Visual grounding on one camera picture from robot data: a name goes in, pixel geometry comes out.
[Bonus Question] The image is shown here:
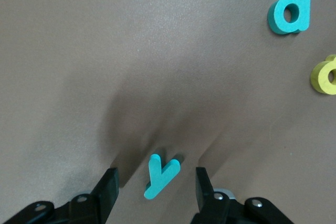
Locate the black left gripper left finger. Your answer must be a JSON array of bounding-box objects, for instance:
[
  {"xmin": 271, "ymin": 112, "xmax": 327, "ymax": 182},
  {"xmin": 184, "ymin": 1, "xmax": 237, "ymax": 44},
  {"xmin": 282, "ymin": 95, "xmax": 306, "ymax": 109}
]
[{"xmin": 2, "ymin": 167, "xmax": 120, "ymax": 224}]

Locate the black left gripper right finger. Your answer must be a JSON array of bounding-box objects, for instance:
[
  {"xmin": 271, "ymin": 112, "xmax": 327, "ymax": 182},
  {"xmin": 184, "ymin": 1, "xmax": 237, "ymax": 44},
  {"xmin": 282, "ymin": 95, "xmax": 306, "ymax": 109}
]
[{"xmin": 190, "ymin": 167, "xmax": 292, "ymax": 224}]

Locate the teal foam letter y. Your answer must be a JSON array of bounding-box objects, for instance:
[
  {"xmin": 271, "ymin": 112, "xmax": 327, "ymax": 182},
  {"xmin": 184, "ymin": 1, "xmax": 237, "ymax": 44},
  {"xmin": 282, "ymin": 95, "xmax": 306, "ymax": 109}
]
[{"xmin": 143, "ymin": 153, "xmax": 182, "ymax": 200}]

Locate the yellow foam letter a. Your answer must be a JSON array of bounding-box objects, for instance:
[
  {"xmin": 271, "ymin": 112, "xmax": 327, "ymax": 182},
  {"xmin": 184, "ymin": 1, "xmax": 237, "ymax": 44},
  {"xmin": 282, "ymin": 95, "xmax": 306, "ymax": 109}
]
[{"xmin": 310, "ymin": 54, "xmax": 336, "ymax": 95}]

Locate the teal foam letter d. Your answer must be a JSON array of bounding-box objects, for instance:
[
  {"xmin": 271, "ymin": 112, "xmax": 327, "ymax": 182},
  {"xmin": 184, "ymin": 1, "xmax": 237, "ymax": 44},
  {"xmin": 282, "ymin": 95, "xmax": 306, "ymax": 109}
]
[{"xmin": 267, "ymin": 0, "xmax": 312, "ymax": 35}]

